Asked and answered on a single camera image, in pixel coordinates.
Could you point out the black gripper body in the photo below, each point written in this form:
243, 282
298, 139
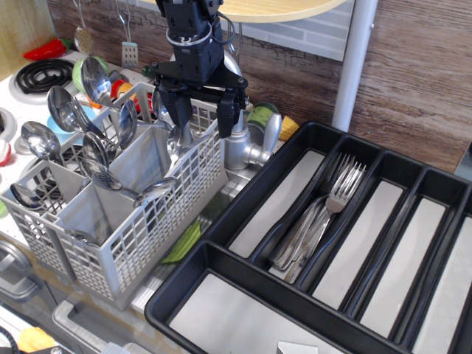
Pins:
199, 61

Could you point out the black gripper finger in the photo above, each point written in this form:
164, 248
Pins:
177, 104
228, 110

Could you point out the silver fork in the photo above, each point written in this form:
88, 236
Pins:
180, 140

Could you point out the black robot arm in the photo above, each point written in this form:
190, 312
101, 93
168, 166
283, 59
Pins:
177, 8

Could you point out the silver spoon middle basket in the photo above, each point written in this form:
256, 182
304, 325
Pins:
94, 151

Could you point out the grey plastic cutlery basket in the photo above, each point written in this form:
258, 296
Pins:
97, 237

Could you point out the stack of forks in tray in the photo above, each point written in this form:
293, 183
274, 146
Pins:
298, 245

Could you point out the black cutlery tray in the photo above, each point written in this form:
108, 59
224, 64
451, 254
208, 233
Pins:
391, 275

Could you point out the green toy can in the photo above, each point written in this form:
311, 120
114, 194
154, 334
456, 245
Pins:
260, 114

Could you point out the silver faucet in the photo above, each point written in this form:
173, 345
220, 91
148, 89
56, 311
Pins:
239, 150

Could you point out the silver spoon centre upright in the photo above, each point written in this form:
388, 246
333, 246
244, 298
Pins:
127, 124

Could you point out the hanging small spatula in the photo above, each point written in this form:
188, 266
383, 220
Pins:
130, 49

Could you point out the large silver spoon top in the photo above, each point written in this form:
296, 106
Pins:
97, 84

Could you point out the large silver spoon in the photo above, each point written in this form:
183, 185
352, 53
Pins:
97, 84
68, 113

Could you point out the wooden round shelf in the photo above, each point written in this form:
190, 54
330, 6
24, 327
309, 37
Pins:
258, 11

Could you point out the silver spoon front low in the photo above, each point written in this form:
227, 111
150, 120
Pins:
151, 193

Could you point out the green toy bowl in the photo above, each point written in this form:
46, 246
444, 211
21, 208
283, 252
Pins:
76, 72

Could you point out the slotted silver spoon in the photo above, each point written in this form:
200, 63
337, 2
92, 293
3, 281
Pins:
101, 175

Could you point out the hanging slotted spoon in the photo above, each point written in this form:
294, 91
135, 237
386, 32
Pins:
82, 36

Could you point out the large silver spoon left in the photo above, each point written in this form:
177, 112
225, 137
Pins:
68, 113

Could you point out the green toy leaf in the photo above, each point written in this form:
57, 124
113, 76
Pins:
184, 244

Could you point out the red toy pepper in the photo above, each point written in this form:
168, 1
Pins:
53, 49

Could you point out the black stove burner coil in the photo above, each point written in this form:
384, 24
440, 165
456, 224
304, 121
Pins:
40, 76

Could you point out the silver spoon far left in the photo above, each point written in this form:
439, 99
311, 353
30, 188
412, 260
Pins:
42, 142

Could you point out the silver spoon lower left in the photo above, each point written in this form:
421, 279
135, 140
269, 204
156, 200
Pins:
27, 198

